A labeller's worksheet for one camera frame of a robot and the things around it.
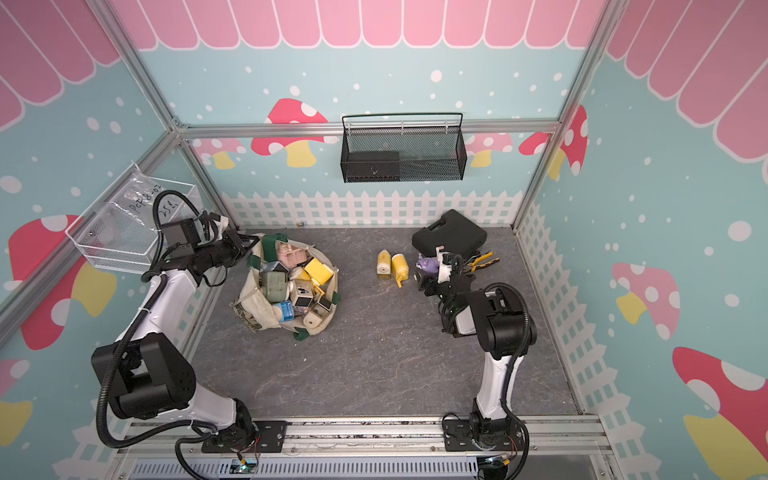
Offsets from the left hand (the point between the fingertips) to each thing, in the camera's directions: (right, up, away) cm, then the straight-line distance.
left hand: (259, 241), depth 83 cm
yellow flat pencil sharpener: (+14, -9, +11) cm, 20 cm away
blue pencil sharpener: (+7, -20, +4) cm, 22 cm away
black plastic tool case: (+61, +5, +30) cm, 68 cm away
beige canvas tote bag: (+7, -13, +4) cm, 15 cm away
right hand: (+49, -7, +15) cm, 51 cm away
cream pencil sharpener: (+16, -20, +6) cm, 26 cm away
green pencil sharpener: (+4, -12, 0) cm, 13 cm away
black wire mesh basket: (+42, +31, +11) cm, 53 cm away
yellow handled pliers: (+67, -8, +25) cm, 72 cm away
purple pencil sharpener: (+49, -7, +11) cm, 51 cm away
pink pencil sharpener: (+5, -4, +11) cm, 13 cm away
